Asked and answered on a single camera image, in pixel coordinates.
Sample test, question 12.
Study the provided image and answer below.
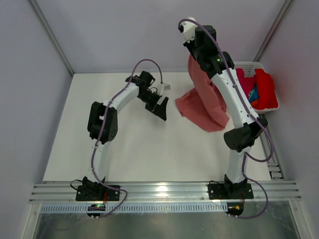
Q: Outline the right aluminium corner post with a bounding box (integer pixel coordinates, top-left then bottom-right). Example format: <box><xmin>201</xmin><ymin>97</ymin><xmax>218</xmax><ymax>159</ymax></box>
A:
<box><xmin>253</xmin><ymin>0</ymin><xmax>295</xmax><ymax>62</ymax></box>

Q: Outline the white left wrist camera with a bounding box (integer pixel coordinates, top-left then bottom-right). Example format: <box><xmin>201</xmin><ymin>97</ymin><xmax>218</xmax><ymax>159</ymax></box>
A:
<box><xmin>157</xmin><ymin>83</ymin><xmax>170</xmax><ymax>95</ymax></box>

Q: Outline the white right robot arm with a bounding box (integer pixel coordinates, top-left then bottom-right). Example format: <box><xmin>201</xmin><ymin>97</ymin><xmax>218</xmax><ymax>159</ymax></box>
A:
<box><xmin>178</xmin><ymin>19</ymin><xmax>268</xmax><ymax>199</ymax></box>

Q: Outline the black controller board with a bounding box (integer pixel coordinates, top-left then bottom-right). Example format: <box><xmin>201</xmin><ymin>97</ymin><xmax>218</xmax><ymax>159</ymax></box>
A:
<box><xmin>226</xmin><ymin>202</ymin><xmax>244</xmax><ymax>217</ymax></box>
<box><xmin>87</xmin><ymin>204</ymin><xmax>106</xmax><ymax>217</ymax></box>

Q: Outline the slotted grey cable duct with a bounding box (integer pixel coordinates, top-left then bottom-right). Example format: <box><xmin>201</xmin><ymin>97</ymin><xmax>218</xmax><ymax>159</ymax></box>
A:
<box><xmin>40</xmin><ymin>202</ymin><xmax>227</xmax><ymax>214</ymax></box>

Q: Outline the white perforated plastic basket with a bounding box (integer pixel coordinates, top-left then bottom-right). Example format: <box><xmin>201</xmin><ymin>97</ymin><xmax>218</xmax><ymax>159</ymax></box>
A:
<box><xmin>235</xmin><ymin>61</ymin><xmax>280</xmax><ymax>115</ymax></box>

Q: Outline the red t shirt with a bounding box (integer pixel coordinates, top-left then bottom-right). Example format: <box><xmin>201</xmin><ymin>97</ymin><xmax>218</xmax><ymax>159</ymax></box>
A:
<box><xmin>254</xmin><ymin>69</ymin><xmax>279</xmax><ymax>111</ymax></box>

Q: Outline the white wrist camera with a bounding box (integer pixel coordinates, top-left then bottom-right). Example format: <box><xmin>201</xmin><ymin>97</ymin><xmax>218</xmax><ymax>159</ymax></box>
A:
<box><xmin>157</xmin><ymin>83</ymin><xmax>170</xmax><ymax>95</ymax></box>
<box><xmin>178</xmin><ymin>17</ymin><xmax>197</xmax><ymax>43</ymax></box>

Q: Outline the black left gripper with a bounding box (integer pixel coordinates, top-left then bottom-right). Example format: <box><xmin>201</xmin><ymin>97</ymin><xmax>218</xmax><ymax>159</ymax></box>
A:
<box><xmin>138</xmin><ymin>90</ymin><xmax>168</xmax><ymax>120</ymax></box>

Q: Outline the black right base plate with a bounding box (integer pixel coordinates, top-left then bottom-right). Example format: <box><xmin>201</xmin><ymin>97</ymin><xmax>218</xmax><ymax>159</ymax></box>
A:
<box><xmin>207</xmin><ymin>181</ymin><xmax>254</xmax><ymax>200</ymax></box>

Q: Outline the left aluminium corner post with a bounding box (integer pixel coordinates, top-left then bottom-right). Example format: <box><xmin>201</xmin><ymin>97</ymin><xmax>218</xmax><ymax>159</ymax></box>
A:
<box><xmin>27</xmin><ymin>0</ymin><xmax>75</xmax><ymax>77</ymax></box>

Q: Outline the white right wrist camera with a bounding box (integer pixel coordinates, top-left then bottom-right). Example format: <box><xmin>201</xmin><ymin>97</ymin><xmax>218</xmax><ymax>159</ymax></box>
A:
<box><xmin>178</xmin><ymin>17</ymin><xmax>197</xmax><ymax>43</ymax></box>

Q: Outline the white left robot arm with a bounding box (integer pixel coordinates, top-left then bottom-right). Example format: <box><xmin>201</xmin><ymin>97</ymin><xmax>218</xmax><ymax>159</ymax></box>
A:
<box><xmin>76</xmin><ymin>71</ymin><xmax>168</xmax><ymax>201</ymax></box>

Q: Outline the aluminium corner post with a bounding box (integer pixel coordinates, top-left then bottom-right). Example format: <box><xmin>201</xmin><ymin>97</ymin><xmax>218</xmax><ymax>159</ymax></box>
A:
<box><xmin>253</xmin><ymin>0</ymin><xmax>295</xmax><ymax>62</ymax></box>
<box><xmin>27</xmin><ymin>0</ymin><xmax>75</xmax><ymax>77</ymax></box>

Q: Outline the blue garment in basket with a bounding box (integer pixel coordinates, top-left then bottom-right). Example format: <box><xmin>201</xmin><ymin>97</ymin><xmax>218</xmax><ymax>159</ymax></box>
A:
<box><xmin>248</xmin><ymin>86</ymin><xmax>259</xmax><ymax>103</ymax></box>

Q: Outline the left black controller board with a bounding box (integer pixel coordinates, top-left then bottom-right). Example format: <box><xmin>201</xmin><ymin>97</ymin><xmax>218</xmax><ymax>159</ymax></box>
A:
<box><xmin>87</xmin><ymin>204</ymin><xmax>106</xmax><ymax>217</ymax></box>

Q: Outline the salmon pink t shirt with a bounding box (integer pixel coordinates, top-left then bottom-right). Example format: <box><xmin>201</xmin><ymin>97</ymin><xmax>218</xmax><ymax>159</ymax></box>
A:
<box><xmin>175</xmin><ymin>56</ymin><xmax>229</xmax><ymax>132</ymax></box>

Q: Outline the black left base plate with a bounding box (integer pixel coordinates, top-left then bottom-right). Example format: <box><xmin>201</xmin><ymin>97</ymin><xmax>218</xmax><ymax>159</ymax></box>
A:
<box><xmin>75</xmin><ymin>185</ymin><xmax>120</xmax><ymax>202</ymax></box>

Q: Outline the right black controller board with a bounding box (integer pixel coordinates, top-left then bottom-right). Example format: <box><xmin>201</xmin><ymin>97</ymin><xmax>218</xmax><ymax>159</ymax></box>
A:
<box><xmin>226</xmin><ymin>202</ymin><xmax>244</xmax><ymax>217</ymax></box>

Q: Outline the magenta t shirt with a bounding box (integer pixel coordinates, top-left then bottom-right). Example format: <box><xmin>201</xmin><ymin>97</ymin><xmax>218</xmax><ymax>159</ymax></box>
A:
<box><xmin>236</xmin><ymin>68</ymin><xmax>257</xmax><ymax>98</ymax></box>

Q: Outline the right side aluminium rail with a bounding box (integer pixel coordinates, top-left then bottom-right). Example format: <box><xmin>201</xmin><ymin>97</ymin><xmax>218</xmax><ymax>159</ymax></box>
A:
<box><xmin>260</xmin><ymin>133</ymin><xmax>286</xmax><ymax>181</ymax></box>

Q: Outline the aluminium mounting rail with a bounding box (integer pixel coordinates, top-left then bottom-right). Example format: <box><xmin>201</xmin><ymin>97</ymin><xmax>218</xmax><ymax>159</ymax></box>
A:
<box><xmin>29</xmin><ymin>180</ymin><xmax>302</xmax><ymax>203</ymax></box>

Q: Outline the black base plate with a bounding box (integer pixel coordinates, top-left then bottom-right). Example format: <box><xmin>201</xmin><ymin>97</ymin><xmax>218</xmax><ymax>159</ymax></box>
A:
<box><xmin>75</xmin><ymin>185</ymin><xmax>120</xmax><ymax>202</ymax></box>
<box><xmin>207</xmin><ymin>181</ymin><xmax>254</xmax><ymax>200</ymax></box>

